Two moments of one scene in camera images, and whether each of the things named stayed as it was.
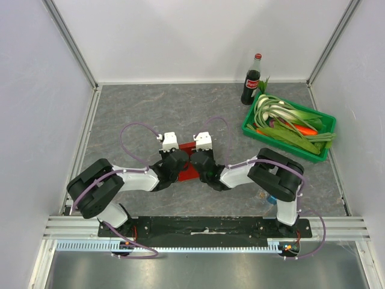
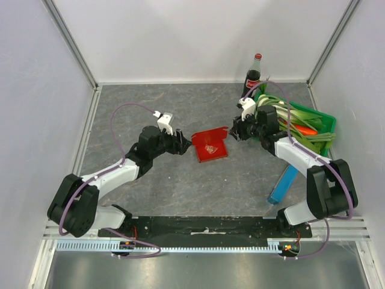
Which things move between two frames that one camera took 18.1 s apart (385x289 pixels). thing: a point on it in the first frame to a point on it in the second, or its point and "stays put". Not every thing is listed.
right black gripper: [206, 151] to [241, 129]
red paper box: [188, 172] to [210, 144]
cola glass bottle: [251, 82] stays put
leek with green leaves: [282, 112] stays put
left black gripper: [164, 154] to [180, 144]
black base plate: [206, 230] stays put
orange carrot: [304, 129] stays put
